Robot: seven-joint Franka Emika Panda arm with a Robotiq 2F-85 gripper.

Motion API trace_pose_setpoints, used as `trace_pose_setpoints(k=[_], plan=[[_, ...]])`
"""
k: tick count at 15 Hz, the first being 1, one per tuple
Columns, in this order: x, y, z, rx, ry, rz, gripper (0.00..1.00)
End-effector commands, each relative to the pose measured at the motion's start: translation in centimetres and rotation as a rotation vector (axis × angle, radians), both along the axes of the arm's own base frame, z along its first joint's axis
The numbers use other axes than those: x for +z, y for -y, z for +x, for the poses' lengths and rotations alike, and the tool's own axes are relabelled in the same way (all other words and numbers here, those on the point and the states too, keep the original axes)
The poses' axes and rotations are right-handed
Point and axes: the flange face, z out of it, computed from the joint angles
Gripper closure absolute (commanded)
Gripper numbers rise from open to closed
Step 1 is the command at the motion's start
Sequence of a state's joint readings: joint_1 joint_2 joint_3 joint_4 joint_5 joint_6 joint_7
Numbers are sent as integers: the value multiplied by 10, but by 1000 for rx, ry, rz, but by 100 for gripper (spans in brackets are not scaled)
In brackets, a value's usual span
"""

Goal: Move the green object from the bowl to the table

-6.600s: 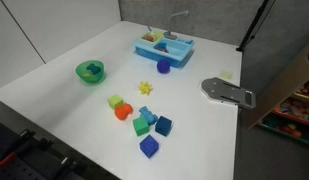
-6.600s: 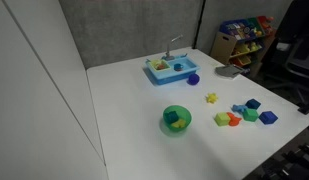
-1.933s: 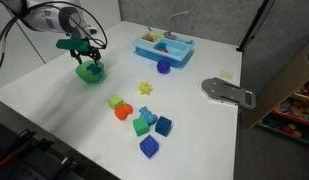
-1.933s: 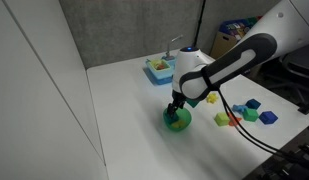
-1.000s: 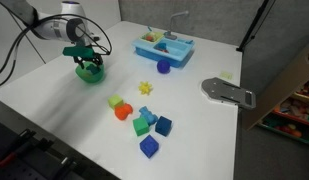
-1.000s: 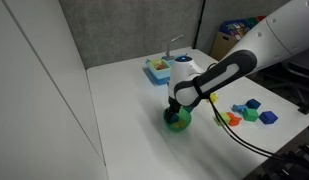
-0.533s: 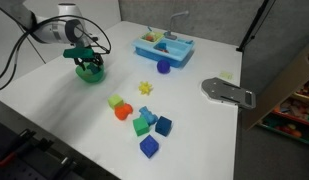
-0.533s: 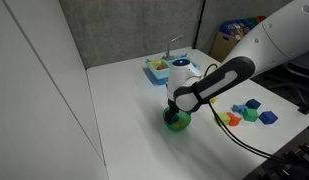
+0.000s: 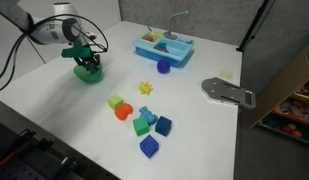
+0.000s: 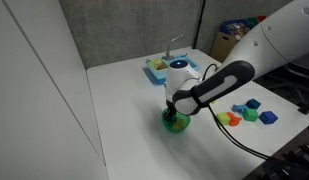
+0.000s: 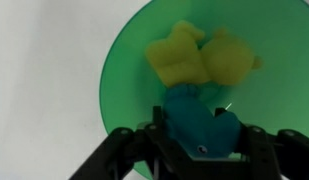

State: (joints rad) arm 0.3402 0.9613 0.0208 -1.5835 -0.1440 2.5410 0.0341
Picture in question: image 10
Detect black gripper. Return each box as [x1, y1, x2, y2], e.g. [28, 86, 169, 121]
[163, 99, 179, 123]

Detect dark green toy block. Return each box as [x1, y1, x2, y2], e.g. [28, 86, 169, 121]
[164, 113, 178, 124]

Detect green plastic bowl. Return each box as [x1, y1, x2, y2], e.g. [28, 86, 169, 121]
[161, 107, 192, 134]

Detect yellow toy piece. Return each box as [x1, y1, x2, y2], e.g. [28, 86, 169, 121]
[171, 119, 186, 130]

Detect blue toy sink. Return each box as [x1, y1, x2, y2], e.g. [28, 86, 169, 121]
[145, 56, 201, 86]

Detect lime green cube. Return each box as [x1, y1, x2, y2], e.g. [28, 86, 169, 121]
[216, 111, 232, 127]

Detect yellow-green sink basket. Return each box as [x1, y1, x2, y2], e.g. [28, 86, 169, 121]
[150, 58, 170, 72]

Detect orange toy shape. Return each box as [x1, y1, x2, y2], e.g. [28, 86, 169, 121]
[226, 112, 243, 127]

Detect grey toy faucet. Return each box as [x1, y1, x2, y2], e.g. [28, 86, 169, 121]
[163, 34, 184, 62]

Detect light blue toy shape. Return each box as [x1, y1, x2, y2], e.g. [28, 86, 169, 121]
[231, 103, 248, 115]

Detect dark teal cube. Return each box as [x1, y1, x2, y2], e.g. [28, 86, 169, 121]
[245, 98, 262, 111]

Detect wooden toy storage shelf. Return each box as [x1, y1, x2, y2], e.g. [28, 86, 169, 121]
[210, 15, 268, 64]

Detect blue cube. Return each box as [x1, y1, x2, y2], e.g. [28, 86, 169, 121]
[258, 110, 279, 126]

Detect black vertical pole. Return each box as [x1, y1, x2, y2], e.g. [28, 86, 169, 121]
[192, 0, 206, 50]

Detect blue storage bin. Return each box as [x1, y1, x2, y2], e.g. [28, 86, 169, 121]
[219, 19, 253, 41]

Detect green storage bin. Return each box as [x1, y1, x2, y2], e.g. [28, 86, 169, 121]
[246, 17, 262, 29]

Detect black equipment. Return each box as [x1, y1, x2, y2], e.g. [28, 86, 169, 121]
[252, 141, 309, 180]

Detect black office chair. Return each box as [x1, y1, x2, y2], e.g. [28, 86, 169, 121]
[255, 51, 309, 116]

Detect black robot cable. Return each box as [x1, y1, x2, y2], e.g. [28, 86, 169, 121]
[189, 63, 309, 168]

